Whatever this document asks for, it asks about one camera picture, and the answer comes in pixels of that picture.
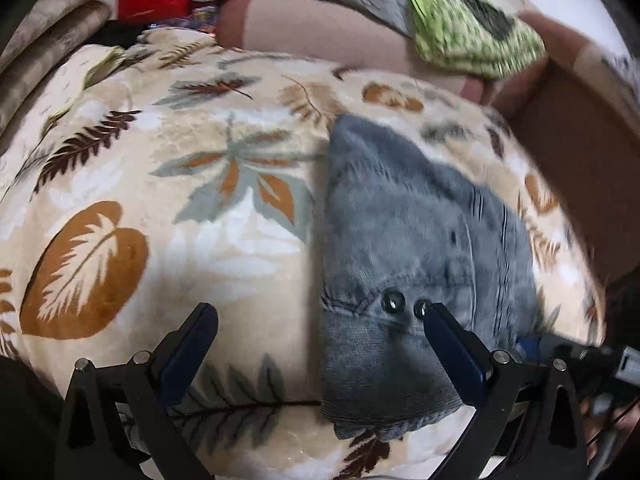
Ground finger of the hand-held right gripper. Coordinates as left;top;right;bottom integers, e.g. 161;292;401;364
515;336;556;361

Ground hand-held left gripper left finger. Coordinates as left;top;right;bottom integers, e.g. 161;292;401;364
54;303;219;480

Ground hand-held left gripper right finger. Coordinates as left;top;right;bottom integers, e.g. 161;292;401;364
424;303;589;480

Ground blue denim pants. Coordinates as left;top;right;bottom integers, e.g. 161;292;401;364
317;112;546;442

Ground leaf print beige blanket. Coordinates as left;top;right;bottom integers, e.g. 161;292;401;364
0;27;608;480

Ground brown headboard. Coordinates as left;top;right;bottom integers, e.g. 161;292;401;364
492;10;640;286

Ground white patterned cloth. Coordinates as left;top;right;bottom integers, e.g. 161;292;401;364
572;42;640;92

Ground green patterned cloth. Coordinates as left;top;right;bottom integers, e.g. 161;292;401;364
389;0;547;81

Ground purple printed packet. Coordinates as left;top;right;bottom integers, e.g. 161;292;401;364
150;5;221;36

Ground beige patterned cloth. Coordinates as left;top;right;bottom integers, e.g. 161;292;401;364
0;0;123;136

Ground pink pillow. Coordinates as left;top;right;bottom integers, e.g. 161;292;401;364
215;0;488;106

